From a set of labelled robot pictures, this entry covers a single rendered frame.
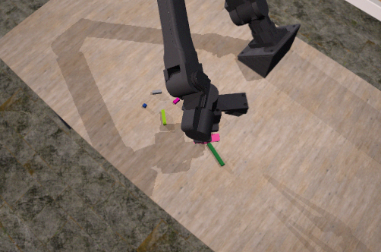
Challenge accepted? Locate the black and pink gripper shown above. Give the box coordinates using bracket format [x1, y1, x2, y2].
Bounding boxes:
[194, 123, 220, 144]

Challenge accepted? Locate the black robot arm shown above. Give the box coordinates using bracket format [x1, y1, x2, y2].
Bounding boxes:
[157, 0, 288, 141]

